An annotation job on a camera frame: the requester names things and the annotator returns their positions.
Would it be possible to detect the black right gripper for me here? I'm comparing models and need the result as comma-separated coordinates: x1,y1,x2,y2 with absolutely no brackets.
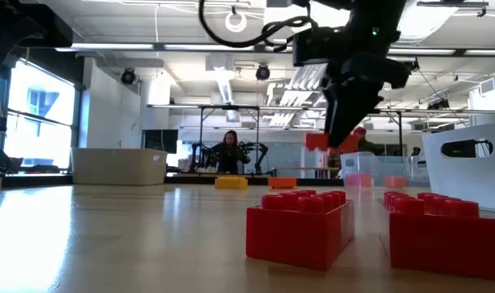
322,11,414,150

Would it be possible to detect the yellow toy brick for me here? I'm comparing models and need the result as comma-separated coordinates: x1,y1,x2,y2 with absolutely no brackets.
214,176,249,190

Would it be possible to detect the white plastic bin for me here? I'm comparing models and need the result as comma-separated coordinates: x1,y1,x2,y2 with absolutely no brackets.
421,121,495,213

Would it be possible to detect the large bright window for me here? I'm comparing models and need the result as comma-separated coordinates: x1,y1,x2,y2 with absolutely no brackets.
2,60,77,170

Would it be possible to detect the black aluminium table frame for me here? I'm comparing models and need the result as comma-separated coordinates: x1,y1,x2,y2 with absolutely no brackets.
1,173,345,187

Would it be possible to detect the black background gantry frame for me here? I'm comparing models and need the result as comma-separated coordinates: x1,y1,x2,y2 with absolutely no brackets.
369,107,404,158
199,104,261,174

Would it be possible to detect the red toy brick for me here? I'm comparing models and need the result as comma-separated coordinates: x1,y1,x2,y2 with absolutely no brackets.
377,190,495,282
245,189,356,273

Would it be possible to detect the person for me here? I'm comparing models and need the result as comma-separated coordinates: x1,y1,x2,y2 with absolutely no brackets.
208,129,251,175
351,125,379,155

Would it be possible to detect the black monitor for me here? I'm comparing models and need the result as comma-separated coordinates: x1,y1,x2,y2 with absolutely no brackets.
141,129,179,155

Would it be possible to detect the white ceiling ring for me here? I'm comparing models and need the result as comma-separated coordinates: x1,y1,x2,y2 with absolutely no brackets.
225,10,248,33

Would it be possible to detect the small orange-red toy brick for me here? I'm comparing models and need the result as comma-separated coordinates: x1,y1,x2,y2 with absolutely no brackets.
383,175,407,189

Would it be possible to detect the grey plastic bin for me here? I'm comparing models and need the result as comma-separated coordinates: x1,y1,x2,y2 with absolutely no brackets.
71,147,169,186

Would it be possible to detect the long ceiling light bar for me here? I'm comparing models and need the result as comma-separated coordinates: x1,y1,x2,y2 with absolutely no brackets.
54,40,495,56

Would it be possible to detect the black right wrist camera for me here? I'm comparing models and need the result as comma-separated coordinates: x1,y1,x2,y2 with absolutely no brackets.
291,26,329,68

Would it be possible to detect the clear plastic bin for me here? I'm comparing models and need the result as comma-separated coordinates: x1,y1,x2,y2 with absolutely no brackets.
339,151,431,189

